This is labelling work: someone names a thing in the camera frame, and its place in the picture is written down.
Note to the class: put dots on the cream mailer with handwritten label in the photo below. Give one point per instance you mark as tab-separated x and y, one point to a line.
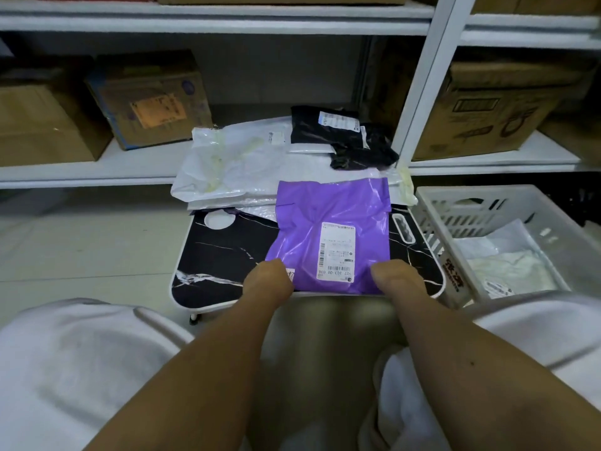
516	272

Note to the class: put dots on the pile of white mailers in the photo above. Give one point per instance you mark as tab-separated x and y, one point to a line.
235	169

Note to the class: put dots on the white plastic basket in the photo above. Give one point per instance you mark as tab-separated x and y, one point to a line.
554	216

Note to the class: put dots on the cardboard box with orange label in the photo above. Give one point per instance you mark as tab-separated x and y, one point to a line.
150	103

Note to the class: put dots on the black marble lap table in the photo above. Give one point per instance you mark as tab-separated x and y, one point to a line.
220	258

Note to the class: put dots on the white metal shelf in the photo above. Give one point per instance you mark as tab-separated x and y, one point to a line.
94	169

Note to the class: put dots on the purple mailer bag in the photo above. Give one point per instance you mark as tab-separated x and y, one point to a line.
305	211

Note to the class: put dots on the dark cardboard box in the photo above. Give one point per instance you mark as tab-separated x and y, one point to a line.
573	131

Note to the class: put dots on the person's white shorts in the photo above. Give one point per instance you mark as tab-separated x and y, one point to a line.
70	366

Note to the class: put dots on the person's right forearm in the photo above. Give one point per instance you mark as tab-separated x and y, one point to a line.
483	380

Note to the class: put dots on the person's right hand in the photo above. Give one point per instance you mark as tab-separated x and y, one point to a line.
399	279

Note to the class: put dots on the cardboard box with black print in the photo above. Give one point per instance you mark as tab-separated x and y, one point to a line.
488	117

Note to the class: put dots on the person's left forearm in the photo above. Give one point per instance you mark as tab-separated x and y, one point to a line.
188	380

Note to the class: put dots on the person's left hand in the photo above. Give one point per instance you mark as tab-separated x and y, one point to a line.
267	284

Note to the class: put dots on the translucent white bubble mailer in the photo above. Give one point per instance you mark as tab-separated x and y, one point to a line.
488	241

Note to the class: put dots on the plain brown cardboard box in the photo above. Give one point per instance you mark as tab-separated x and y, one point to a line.
42	126

